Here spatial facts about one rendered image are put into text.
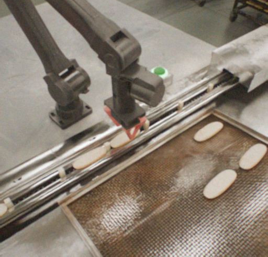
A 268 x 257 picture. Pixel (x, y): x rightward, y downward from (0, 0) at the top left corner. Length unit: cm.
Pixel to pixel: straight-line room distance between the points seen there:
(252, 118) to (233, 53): 24
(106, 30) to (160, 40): 70
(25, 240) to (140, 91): 39
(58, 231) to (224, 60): 76
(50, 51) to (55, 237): 46
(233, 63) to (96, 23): 55
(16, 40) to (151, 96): 90
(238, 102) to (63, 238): 71
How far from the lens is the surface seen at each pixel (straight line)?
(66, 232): 65
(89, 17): 64
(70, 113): 90
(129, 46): 62
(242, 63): 105
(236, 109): 101
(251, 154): 74
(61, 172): 76
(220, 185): 67
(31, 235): 67
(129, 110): 71
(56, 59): 82
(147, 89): 62
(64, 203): 68
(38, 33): 81
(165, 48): 125
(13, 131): 96
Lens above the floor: 148
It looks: 46 degrees down
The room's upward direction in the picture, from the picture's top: straight up
